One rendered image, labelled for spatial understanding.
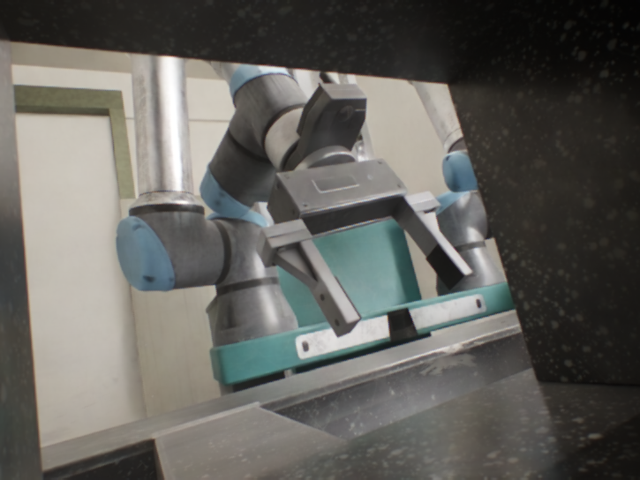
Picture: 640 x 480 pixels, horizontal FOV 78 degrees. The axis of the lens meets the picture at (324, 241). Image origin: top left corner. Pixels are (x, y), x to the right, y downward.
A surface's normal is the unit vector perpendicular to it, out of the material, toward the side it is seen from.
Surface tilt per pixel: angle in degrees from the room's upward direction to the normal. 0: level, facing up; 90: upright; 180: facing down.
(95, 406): 90
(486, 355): 90
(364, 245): 90
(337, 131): 155
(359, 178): 67
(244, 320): 72
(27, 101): 90
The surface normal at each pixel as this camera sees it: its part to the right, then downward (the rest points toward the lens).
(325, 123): 0.48, 0.76
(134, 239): -0.67, 0.15
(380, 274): 0.35, -0.25
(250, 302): 0.04, -0.49
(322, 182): 0.30, -0.62
